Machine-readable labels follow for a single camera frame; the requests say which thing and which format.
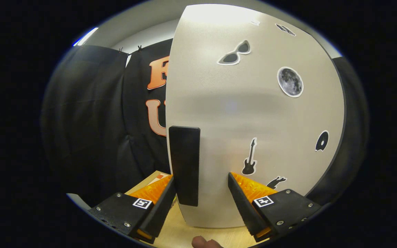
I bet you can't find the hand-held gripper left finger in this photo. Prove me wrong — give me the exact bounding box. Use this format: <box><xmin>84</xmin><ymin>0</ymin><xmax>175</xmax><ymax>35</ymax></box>
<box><xmin>88</xmin><ymin>175</ymin><xmax>177</xmax><ymax>244</ymax></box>

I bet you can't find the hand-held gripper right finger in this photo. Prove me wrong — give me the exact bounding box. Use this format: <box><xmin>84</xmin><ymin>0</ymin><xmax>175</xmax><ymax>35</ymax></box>
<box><xmin>227</xmin><ymin>172</ymin><xmax>322</xmax><ymax>243</ymax></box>

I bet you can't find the black door handle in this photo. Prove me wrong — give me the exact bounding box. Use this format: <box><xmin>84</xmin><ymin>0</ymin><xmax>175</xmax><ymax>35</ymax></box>
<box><xmin>168</xmin><ymin>126</ymin><xmax>201</xmax><ymax>207</ymax></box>

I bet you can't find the beige shoe cabinet door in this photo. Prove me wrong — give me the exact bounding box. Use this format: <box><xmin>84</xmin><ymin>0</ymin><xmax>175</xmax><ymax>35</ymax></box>
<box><xmin>165</xmin><ymin>3</ymin><xmax>345</xmax><ymax>228</ymax></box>

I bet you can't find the beige cover book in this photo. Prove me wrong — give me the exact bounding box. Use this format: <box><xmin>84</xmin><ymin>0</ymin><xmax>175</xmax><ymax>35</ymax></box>
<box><xmin>147</xmin><ymin>173</ymin><xmax>172</xmax><ymax>186</ymax></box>

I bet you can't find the black backdrop cloth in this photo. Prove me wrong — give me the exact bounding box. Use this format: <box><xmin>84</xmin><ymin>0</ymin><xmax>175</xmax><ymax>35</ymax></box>
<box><xmin>42</xmin><ymin>39</ymin><xmax>369</xmax><ymax>207</ymax></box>

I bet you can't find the row of black cloth clips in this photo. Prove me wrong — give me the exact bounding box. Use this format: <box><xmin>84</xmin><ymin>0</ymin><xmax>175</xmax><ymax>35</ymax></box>
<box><xmin>118</xmin><ymin>45</ymin><xmax>143</xmax><ymax>54</ymax></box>

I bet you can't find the ceiling light panel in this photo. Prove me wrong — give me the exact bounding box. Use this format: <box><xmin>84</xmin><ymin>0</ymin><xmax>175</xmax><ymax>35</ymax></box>
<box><xmin>73</xmin><ymin>27</ymin><xmax>99</xmax><ymax>47</ymax></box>

